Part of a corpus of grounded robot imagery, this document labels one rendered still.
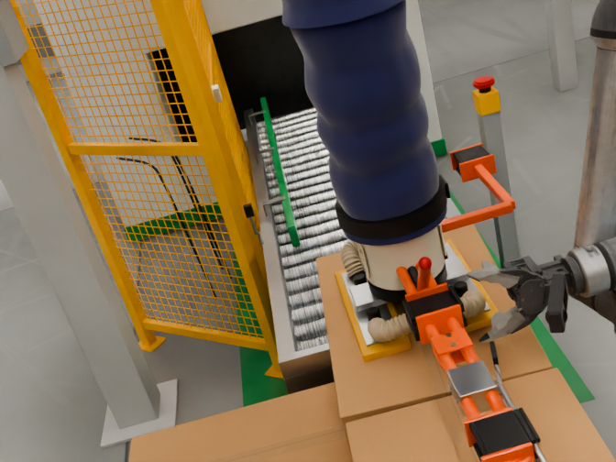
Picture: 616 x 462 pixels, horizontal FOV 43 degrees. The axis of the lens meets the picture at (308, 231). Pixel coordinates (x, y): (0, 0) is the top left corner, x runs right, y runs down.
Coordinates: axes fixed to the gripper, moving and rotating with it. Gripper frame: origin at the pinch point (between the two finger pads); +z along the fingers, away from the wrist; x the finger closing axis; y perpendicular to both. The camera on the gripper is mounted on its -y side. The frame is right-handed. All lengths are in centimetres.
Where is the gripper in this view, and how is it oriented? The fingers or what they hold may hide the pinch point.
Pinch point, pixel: (473, 311)
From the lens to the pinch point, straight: 145.9
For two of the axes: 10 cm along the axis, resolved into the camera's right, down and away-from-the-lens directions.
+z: -9.6, 2.8, -0.1
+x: -2.4, -8.5, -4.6
